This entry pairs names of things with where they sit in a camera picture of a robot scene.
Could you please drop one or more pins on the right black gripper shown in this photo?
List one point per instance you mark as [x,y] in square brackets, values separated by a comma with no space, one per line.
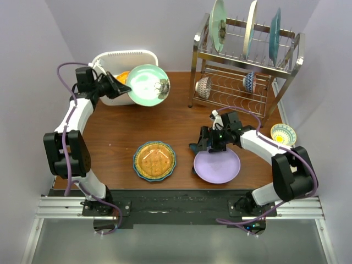
[202,141]

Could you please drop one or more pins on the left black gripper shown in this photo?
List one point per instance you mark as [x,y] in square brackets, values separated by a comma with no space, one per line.
[116,87]

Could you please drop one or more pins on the teal star-shaped plate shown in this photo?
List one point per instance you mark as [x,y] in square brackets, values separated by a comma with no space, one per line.
[195,149]

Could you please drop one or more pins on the yellow dotted scalloped plate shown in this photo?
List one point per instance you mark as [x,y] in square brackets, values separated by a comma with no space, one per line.
[122,77]

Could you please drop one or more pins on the mint floral plate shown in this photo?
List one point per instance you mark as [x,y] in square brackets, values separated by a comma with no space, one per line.
[217,25]
[150,85]

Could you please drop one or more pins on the lilac plastic plate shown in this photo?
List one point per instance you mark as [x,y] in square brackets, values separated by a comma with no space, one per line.
[217,167]

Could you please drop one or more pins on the amber glass plate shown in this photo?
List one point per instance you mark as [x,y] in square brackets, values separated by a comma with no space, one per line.
[154,160]

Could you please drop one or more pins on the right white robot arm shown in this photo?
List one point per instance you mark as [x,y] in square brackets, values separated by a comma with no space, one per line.
[292,173]

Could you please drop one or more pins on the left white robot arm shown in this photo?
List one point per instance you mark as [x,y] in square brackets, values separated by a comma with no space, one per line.
[67,154]

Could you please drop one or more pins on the white plastic bin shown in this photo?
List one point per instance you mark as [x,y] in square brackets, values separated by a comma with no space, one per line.
[117,62]

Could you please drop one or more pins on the brown patterned bowl in rack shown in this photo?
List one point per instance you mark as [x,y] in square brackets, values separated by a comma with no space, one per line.
[203,87]

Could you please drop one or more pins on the blue zigzag bowl in rack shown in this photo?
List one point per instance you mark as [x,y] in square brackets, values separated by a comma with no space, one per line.
[249,82]

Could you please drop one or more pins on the blue yellow patterned bowl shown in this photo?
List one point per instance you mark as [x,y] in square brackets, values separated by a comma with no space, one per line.
[283,134]

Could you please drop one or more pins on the steel two-tier dish rack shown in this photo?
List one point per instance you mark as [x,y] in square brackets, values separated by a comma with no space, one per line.
[228,68]

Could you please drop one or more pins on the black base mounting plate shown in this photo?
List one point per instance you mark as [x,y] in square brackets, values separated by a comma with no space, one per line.
[122,209]

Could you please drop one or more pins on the mint floral plate in rack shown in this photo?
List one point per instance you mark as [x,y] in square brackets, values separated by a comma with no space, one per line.
[217,25]

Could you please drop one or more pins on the cream plate in rack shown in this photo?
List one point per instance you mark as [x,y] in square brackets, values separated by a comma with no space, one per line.
[249,31]

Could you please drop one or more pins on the teal plate in rack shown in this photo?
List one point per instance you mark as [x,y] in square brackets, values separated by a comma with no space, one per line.
[274,35]

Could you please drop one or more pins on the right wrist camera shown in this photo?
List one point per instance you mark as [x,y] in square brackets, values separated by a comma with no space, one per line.
[217,120]

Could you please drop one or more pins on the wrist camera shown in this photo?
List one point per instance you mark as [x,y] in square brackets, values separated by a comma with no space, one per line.
[97,67]
[217,120]

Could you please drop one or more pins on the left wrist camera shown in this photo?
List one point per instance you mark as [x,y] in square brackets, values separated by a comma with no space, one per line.
[97,67]

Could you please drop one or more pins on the aluminium rail frame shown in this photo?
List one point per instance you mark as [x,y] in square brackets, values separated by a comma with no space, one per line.
[54,208]

